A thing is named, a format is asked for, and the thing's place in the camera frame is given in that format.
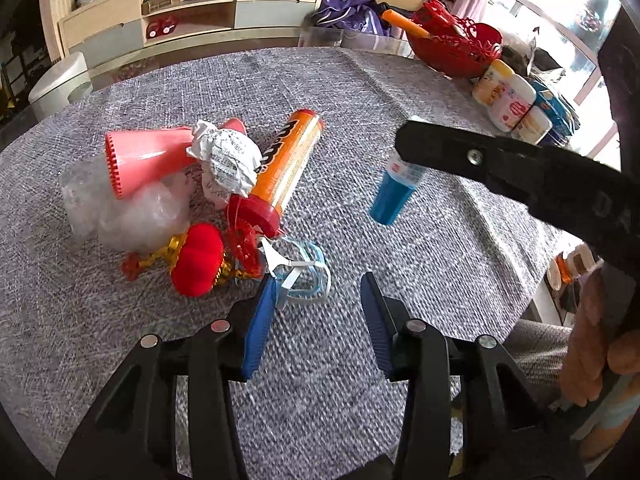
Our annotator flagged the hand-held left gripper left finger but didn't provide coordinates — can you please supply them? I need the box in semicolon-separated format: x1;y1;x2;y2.
55;274;278;480

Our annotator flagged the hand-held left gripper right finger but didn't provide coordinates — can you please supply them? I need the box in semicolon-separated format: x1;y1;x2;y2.
360;272;587;480

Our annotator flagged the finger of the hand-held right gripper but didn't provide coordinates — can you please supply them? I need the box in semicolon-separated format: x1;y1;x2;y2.
394;118;532;212

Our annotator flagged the blue tube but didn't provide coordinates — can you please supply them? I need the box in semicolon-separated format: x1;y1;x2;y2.
369;157;426;226

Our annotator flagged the light blue plastic frame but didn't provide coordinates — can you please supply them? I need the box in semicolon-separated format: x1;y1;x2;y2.
260;237;332;310

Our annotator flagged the red lantern ornament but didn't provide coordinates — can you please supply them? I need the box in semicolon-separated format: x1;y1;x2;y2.
121;199;266;297

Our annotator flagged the orange tube with red cap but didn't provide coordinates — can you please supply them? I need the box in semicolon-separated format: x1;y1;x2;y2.
227;109;325;238

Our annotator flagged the printed paper ball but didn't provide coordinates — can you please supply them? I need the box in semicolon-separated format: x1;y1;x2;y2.
186;120;263;207

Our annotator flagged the clear plastic bag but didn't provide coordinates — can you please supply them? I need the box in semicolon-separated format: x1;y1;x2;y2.
59;155;191;251

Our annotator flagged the pink plastic cone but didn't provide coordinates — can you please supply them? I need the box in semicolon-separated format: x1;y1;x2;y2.
104;118;247;202

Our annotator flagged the person's right hand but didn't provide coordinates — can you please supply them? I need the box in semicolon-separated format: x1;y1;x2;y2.
561;259;640;408

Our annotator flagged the yellow label white bottle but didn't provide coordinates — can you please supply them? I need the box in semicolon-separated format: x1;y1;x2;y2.
472;59;516;107

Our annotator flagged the small yellow label bottle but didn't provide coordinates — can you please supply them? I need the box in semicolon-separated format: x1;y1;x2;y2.
517;105;553;146

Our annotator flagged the red lace basket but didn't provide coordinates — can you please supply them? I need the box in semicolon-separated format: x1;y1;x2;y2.
406;0;503;79

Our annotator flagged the blue round tin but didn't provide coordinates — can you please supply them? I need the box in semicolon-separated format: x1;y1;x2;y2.
530;80;581;148

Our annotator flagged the grey woven table cloth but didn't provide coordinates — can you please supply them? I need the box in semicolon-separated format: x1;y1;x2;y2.
0;46;583;480

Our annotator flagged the orange stick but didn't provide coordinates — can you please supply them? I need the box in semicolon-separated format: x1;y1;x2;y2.
382;9;431;38

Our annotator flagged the purple cloth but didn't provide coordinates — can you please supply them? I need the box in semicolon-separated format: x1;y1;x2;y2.
312;0;391;38

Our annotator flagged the large window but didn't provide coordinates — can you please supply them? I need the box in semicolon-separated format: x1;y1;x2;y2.
495;0;621;126

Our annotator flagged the beige television cabinet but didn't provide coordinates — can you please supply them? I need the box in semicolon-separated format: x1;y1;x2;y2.
57;0;328;78

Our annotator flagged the white round stool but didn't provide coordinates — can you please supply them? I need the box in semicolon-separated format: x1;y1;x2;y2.
27;52;93;121

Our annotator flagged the small cardboard box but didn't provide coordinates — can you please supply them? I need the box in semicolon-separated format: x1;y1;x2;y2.
142;0;183;15

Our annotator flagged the woven folding screen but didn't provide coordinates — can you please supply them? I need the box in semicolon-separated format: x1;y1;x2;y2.
39;0;83;61

